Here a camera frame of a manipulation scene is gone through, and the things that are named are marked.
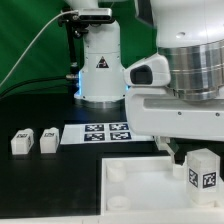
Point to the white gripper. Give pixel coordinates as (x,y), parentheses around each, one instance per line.
(156,112)

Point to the white square table top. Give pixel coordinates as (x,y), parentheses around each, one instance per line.
(154,190)

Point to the black camera stand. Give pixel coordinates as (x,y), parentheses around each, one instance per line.
(75,30)

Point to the white sheet with tags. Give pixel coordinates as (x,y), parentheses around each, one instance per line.
(100,133)

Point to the mounted grey camera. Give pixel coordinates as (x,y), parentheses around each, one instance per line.
(93,15)

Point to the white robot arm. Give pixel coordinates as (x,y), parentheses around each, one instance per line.
(179,91)

